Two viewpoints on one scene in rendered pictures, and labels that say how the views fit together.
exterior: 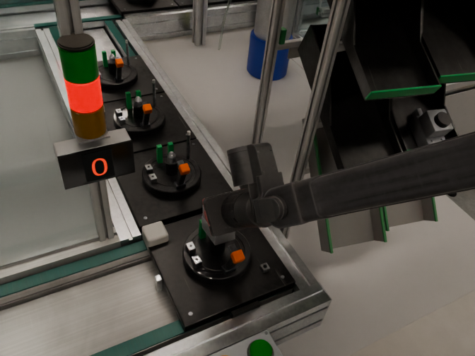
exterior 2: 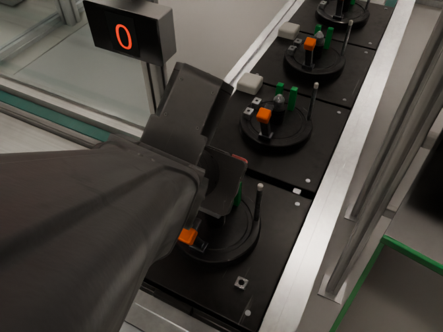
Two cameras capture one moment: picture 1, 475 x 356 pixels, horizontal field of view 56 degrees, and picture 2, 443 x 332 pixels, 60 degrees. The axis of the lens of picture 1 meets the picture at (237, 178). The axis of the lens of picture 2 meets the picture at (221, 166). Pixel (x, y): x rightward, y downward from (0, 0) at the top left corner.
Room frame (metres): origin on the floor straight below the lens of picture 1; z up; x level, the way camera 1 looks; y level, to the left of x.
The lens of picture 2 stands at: (0.40, -0.26, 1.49)
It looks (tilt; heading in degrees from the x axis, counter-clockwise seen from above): 49 degrees down; 59
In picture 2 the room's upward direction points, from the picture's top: straight up
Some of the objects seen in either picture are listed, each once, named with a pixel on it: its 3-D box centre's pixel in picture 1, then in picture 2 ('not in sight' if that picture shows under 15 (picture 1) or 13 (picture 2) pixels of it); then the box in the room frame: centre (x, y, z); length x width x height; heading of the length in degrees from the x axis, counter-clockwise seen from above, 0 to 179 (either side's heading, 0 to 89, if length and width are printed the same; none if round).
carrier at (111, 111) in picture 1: (138, 109); (316, 47); (0.98, 0.29, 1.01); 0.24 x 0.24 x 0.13; 32
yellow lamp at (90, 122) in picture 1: (88, 117); not in sight; (0.56, 0.25, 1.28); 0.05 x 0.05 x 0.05
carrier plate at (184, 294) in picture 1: (216, 258); (215, 230); (0.56, 0.02, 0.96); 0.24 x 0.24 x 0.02; 32
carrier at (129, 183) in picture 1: (171, 164); (277, 110); (0.78, 0.16, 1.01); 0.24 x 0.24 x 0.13; 32
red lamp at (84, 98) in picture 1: (83, 90); not in sight; (0.56, 0.25, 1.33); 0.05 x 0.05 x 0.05
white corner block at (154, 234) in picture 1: (155, 236); not in sight; (0.59, 0.16, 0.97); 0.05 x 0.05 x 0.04; 32
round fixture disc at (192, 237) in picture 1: (216, 253); (215, 223); (0.56, 0.02, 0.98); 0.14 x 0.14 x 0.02
